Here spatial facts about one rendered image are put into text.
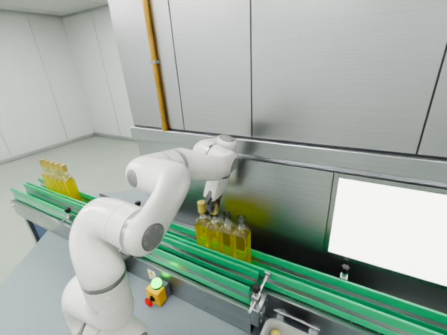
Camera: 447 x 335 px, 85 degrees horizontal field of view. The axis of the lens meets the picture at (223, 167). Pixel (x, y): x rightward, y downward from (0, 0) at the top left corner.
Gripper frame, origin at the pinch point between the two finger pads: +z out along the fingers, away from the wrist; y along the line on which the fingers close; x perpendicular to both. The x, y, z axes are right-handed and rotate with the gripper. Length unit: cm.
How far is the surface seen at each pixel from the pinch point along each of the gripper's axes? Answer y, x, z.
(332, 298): 4, 49, 9
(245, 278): 5.9, 21.5, 20.6
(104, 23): -311, -452, -11
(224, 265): 6.0, 12.4, 20.1
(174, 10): -15, -37, -60
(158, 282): 18.8, -9.0, 34.9
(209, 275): 13.4, 9.9, 19.9
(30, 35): -237, -582, 36
